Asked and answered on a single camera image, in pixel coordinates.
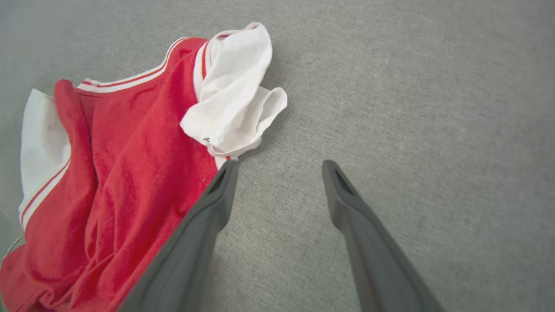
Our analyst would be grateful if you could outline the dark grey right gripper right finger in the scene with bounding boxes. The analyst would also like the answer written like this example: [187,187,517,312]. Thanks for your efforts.
[322,159,445,312]

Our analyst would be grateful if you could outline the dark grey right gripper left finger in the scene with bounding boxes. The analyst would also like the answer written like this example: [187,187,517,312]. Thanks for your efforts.
[117,159,239,312]

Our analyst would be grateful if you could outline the red and white shirt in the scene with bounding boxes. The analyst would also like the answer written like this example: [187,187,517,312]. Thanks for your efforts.
[0,22,288,312]

